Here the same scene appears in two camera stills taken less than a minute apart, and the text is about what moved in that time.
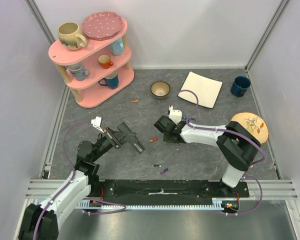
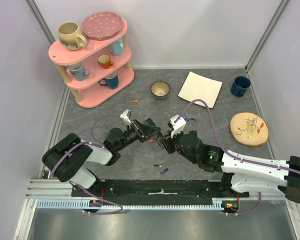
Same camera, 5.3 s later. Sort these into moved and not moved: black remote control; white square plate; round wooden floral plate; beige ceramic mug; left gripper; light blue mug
Moved: black remote control; left gripper
Not moved: white square plate; light blue mug; beige ceramic mug; round wooden floral plate
